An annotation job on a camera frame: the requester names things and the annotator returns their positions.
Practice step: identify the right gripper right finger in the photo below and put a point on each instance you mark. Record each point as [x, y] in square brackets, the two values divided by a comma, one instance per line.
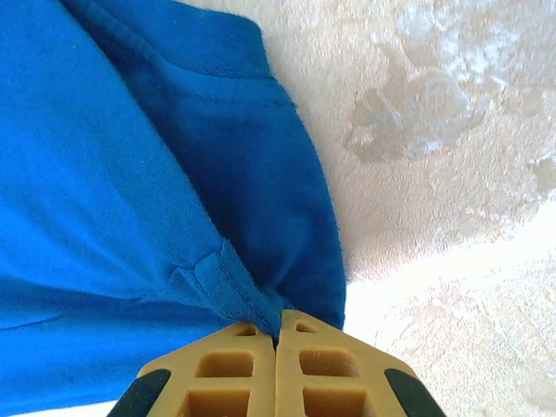
[339, 382]

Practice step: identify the blue printed t-shirt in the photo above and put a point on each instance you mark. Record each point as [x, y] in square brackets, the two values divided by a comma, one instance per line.
[108, 174]

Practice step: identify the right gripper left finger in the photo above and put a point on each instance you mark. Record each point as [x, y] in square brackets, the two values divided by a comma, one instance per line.
[226, 382]

